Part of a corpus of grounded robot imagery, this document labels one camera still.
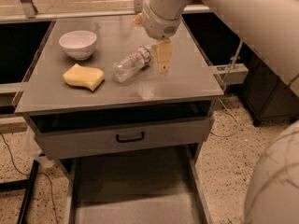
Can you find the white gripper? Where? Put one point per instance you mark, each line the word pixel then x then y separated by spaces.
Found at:
pixel 159 24

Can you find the clear plastic water bottle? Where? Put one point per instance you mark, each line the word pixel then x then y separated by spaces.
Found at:
pixel 132 63

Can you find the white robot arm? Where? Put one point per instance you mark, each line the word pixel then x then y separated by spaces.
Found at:
pixel 271 29

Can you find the grey drawer cabinet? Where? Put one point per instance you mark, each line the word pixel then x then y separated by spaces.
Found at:
pixel 140 104

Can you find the grey top drawer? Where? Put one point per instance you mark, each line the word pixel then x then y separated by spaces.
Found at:
pixel 73 144

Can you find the open grey lower drawer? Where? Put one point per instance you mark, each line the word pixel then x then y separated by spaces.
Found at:
pixel 150 186

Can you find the white ceramic bowl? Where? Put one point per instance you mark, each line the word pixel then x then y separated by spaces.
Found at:
pixel 79 45

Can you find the yellow sponge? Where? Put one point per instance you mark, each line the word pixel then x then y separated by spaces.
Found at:
pixel 85 77

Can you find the black side cabinet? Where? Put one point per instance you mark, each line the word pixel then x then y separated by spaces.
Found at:
pixel 262 93

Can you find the metal bracket beam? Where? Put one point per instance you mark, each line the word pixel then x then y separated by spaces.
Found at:
pixel 230 75

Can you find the black drawer handle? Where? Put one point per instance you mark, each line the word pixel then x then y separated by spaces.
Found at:
pixel 131 137

